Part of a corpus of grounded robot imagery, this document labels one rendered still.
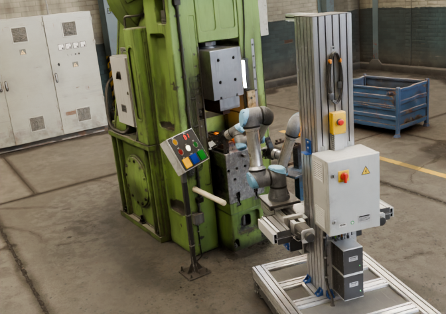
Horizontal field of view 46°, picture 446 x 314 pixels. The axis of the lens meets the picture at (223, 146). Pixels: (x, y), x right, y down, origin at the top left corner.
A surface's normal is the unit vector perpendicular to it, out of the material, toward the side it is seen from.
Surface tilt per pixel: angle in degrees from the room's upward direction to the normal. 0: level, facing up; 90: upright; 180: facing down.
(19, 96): 90
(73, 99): 90
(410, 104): 90
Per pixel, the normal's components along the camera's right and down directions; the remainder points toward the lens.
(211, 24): 0.56, 0.18
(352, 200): 0.29, 0.25
